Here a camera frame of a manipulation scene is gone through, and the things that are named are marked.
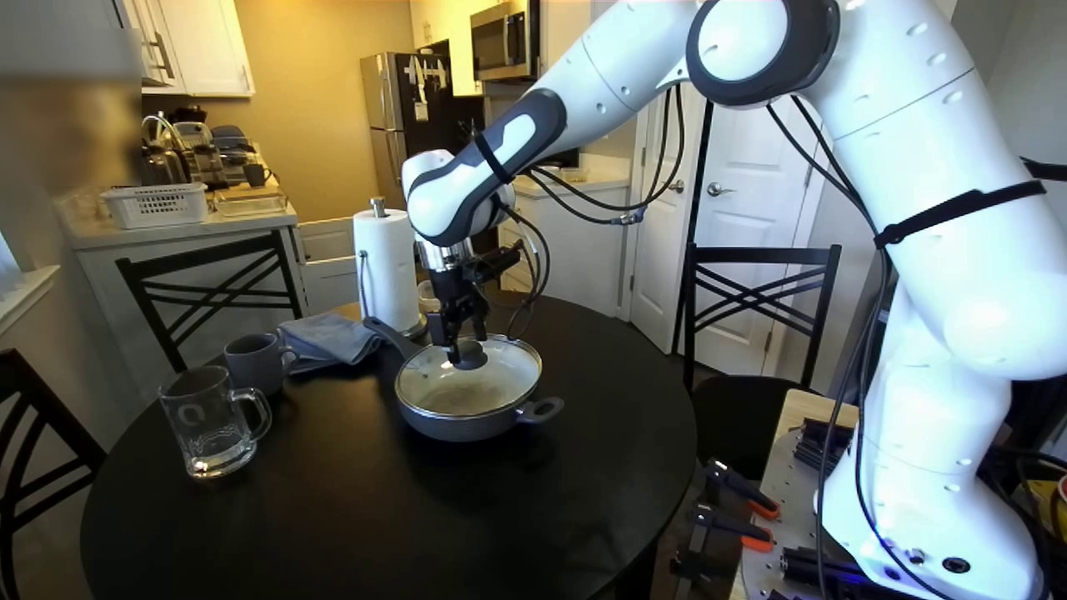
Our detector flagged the grey pot with white interior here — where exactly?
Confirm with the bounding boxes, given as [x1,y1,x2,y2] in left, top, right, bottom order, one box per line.
[389,332,566,448]

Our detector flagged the light wooden side table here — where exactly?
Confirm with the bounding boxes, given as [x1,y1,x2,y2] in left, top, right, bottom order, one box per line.
[727,388,881,600]

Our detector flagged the white paper towel roll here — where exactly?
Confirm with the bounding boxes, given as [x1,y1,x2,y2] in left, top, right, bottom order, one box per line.
[352,198,435,340]

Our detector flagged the blue folded cloth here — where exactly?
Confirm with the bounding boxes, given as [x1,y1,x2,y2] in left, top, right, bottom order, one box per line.
[273,309,422,378]

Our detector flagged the grey ceramic mug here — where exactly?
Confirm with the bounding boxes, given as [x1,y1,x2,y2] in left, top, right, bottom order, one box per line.
[222,329,299,401]

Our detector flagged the black electronics box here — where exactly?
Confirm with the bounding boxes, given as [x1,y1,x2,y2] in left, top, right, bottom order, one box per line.
[789,414,868,476]

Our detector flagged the countertop kitchen appliances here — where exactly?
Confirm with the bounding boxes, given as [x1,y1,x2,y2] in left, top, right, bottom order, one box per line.
[153,106,273,192]

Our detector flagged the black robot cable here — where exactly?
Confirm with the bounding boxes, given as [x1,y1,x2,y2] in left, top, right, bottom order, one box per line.
[519,79,961,600]

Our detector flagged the black cross-back chair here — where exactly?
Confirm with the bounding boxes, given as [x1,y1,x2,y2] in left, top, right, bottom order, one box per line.
[114,228,312,378]
[671,240,847,484]
[0,348,109,600]

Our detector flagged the white counter island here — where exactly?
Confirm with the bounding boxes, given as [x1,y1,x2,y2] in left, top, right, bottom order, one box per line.
[55,198,307,405]

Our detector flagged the orange handled black clamp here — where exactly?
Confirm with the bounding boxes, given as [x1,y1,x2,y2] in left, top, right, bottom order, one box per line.
[696,456,785,522]
[692,501,778,561]

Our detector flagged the steel microwave oven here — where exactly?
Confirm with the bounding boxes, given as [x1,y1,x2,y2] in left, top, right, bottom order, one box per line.
[466,0,545,82]

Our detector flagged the white panel door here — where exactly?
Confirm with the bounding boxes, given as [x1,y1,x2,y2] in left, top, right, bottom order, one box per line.
[616,75,873,384]

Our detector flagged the white wall cabinet with handle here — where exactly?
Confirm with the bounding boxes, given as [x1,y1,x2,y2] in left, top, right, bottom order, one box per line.
[153,0,256,103]

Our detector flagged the glass pot lid with knob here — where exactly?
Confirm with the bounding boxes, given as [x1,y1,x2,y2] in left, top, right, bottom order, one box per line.
[389,329,548,422]

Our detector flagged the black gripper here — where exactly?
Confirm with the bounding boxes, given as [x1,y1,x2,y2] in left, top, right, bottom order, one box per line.
[424,236,499,354]

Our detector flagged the clear glass mug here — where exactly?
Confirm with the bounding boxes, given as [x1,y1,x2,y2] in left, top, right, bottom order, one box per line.
[157,362,277,484]

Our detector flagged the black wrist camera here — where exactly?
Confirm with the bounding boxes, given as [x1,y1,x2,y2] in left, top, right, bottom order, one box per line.
[472,244,526,284]

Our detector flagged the black refrigerator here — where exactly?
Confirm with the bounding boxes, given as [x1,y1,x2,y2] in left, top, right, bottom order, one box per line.
[356,41,488,228]

